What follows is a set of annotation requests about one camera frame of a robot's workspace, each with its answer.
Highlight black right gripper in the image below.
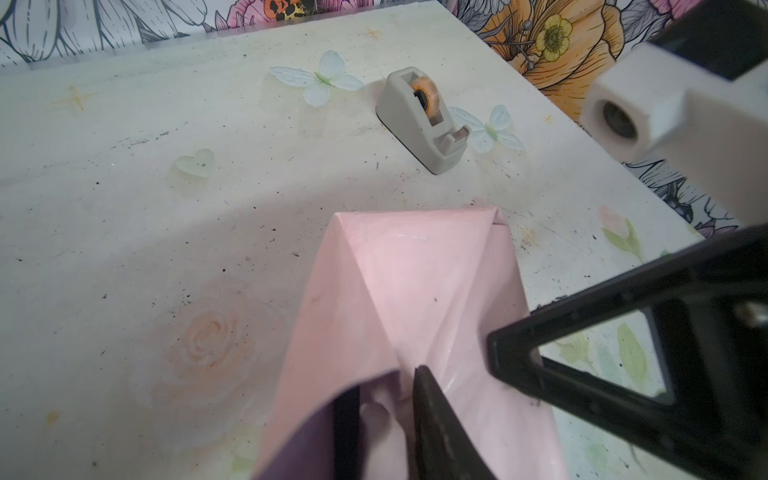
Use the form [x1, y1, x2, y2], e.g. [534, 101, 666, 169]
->
[580, 1, 767, 225]

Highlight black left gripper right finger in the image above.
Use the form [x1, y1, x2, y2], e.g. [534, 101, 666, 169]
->
[412, 366, 493, 480]

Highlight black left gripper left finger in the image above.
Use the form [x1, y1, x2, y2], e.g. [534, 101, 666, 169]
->
[332, 386, 361, 480]

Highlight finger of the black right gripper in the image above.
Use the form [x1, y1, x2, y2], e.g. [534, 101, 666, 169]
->
[486, 225, 767, 479]

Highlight purple wrapping paper sheet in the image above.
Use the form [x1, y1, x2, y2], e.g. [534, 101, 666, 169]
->
[256, 206, 568, 479]

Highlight grey tape dispenser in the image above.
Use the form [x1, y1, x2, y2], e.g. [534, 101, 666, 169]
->
[375, 67, 470, 175]

